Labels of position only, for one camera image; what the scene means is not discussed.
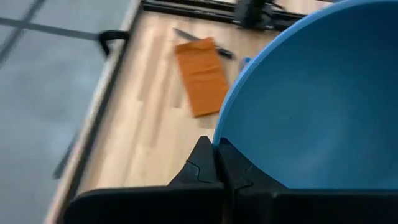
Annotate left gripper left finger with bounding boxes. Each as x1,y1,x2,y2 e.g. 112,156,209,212
63,136,225,224

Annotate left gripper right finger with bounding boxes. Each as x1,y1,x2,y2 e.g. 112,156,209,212
217,138,398,224

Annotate blue bowl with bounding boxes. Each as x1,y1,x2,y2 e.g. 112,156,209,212
213,0,398,190

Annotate orange cloth napkin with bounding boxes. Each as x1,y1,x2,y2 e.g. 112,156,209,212
174,36,231,118

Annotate knife with black handle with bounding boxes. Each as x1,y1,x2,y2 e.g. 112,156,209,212
172,27,234,60

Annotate black table clamp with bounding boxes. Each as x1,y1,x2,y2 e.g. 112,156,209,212
98,30,131,57

